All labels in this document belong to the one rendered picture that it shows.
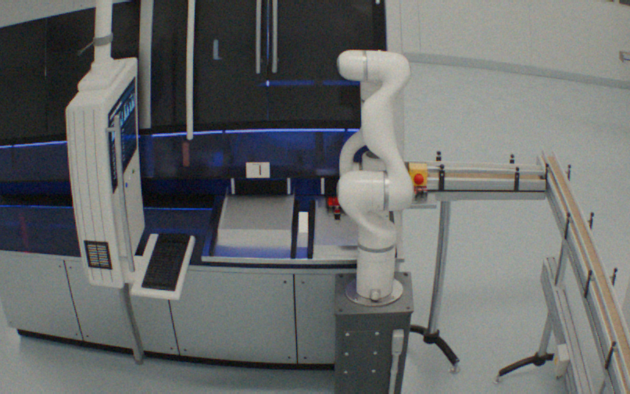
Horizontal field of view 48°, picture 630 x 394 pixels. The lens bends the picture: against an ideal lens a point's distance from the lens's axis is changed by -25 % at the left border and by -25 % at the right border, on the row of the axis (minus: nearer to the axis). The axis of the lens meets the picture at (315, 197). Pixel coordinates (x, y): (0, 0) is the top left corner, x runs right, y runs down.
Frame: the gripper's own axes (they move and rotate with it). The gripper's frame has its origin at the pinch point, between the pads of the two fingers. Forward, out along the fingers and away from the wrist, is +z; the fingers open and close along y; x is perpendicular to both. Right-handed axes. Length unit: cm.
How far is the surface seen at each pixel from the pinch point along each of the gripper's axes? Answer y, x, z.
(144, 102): 86, -36, -40
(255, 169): 42, -35, -10
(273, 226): 34.4, -17.7, 4.4
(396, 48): -10, -36, -59
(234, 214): 49, -26, 5
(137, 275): 86, 9, 12
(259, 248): 38.4, -1.7, 4.4
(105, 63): 95, -3, -70
